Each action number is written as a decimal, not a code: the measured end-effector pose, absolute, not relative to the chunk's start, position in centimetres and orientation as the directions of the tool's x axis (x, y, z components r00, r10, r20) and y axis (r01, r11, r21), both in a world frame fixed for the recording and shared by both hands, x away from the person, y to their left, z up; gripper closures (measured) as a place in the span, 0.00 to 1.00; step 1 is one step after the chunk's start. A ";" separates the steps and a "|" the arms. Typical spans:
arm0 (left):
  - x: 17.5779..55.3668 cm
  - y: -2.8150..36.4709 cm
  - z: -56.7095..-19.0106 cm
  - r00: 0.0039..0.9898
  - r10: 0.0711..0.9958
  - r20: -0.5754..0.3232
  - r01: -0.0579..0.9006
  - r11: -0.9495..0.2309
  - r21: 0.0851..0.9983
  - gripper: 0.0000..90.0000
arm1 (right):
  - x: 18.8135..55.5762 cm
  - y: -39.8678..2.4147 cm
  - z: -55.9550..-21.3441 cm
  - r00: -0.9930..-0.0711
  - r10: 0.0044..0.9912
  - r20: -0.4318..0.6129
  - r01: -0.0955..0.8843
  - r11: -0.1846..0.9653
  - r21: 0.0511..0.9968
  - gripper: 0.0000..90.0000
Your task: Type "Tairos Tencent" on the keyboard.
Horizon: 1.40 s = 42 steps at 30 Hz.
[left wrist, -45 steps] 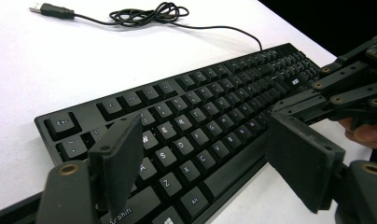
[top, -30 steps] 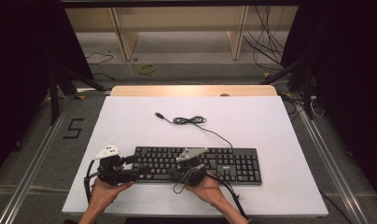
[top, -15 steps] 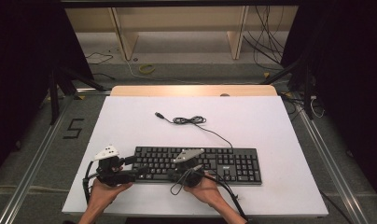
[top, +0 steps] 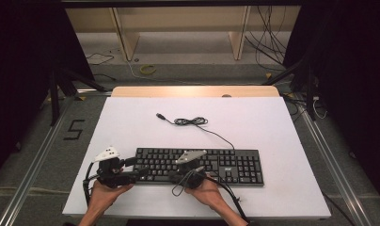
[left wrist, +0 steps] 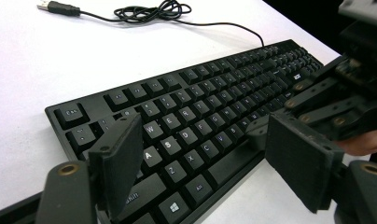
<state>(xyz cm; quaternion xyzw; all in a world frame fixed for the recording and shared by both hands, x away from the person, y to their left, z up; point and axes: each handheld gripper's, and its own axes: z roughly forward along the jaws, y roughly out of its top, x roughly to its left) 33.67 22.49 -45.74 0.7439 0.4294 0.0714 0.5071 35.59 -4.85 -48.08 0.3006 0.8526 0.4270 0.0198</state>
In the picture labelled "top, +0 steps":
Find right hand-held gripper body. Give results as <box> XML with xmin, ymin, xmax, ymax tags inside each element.
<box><xmin>169</xmin><ymin>149</ymin><xmax>209</xmax><ymax>190</ymax></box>

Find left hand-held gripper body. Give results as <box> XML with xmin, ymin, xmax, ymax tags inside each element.
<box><xmin>93</xmin><ymin>146</ymin><xmax>137</xmax><ymax>189</ymax></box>

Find black keyboard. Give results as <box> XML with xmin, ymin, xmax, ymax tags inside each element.
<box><xmin>133</xmin><ymin>147</ymin><xmax>265</xmax><ymax>188</ymax></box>

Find person's left hand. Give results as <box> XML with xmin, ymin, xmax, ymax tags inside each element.
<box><xmin>88</xmin><ymin>180</ymin><xmax>135</xmax><ymax>215</ymax></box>

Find person's right hand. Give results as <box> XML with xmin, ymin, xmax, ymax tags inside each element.
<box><xmin>184</xmin><ymin>178</ymin><xmax>226</xmax><ymax>211</ymax></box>

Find white table board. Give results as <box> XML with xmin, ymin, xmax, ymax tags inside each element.
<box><xmin>61</xmin><ymin>95</ymin><xmax>332</xmax><ymax>220</ymax></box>

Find light wooden table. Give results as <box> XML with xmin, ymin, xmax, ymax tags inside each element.
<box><xmin>111</xmin><ymin>86</ymin><xmax>280</xmax><ymax>98</ymax></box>

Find yellow tape roll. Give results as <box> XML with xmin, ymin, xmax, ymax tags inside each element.
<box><xmin>138</xmin><ymin>64</ymin><xmax>158</xmax><ymax>76</ymax></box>

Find black tripod stand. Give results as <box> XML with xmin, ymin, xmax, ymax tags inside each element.
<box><xmin>48</xmin><ymin>62</ymin><xmax>109</xmax><ymax>127</ymax></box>

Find light wooden shelf unit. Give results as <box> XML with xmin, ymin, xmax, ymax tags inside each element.
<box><xmin>65</xmin><ymin>5</ymin><xmax>302</xmax><ymax>62</ymax></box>

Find dark curtain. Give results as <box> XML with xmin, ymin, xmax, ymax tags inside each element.
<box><xmin>282</xmin><ymin>0</ymin><xmax>380</xmax><ymax>209</ymax></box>
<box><xmin>0</xmin><ymin>0</ymin><xmax>96</xmax><ymax>184</ymax></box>

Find black metal stand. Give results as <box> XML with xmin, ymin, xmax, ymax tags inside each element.
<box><xmin>261</xmin><ymin>56</ymin><xmax>318</xmax><ymax>122</ymax></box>

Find right hand-held gripper cable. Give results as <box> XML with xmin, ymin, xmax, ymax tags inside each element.
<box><xmin>171</xmin><ymin>166</ymin><xmax>250</xmax><ymax>224</ymax></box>

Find black keyboard cable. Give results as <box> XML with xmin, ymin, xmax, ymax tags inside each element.
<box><xmin>155</xmin><ymin>112</ymin><xmax>236</xmax><ymax>151</ymax></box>

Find aluminium floor rail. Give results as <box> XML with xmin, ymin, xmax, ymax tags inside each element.
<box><xmin>294</xmin><ymin>92</ymin><xmax>373</xmax><ymax>226</ymax></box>
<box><xmin>0</xmin><ymin>89</ymin><xmax>115</xmax><ymax>226</ymax></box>

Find thin black floor cable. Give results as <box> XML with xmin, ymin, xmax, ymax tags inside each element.
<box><xmin>86</xmin><ymin>52</ymin><xmax>116</xmax><ymax>67</ymax></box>

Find tangled floor cables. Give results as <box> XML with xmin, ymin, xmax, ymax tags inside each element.
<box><xmin>281</xmin><ymin>92</ymin><xmax>329</xmax><ymax>121</ymax></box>

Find hanging black cable bundle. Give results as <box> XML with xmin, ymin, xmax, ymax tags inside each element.
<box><xmin>244</xmin><ymin>5</ymin><xmax>290</xmax><ymax>73</ymax></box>

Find black frame bar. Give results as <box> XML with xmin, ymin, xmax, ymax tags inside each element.
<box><xmin>60</xmin><ymin>0</ymin><xmax>306</xmax><ymax>9</ymax></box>

